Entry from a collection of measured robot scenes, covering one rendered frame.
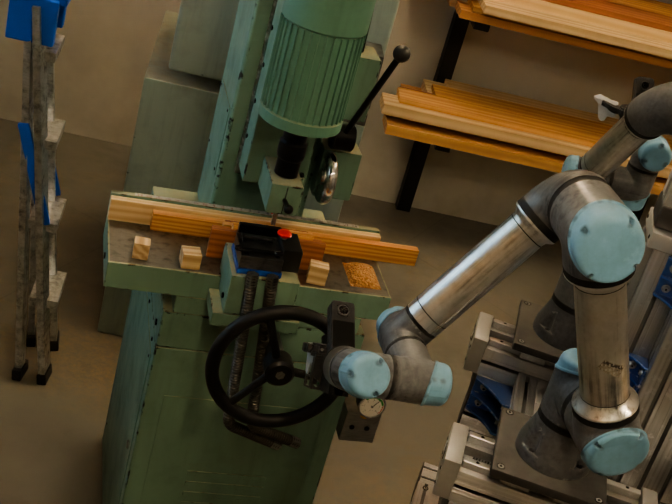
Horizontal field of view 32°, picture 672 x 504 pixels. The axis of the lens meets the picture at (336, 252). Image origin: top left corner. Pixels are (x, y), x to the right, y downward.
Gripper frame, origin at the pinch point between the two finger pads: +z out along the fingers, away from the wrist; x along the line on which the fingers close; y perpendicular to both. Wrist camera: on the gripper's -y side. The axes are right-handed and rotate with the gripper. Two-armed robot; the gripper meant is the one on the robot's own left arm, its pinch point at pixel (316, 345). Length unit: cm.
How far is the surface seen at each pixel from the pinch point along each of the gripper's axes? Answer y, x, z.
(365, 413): 14.2, 21.3, 28.8
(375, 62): -62, 11, 31
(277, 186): -30.4, -7.6, 22.9
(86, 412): 34, -30, 126
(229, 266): -12.2, -16.5, 13.5
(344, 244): -21.5, 11.6, 33.1
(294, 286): -10.4, -3.6, 10.3
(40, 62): -56, -59, 90
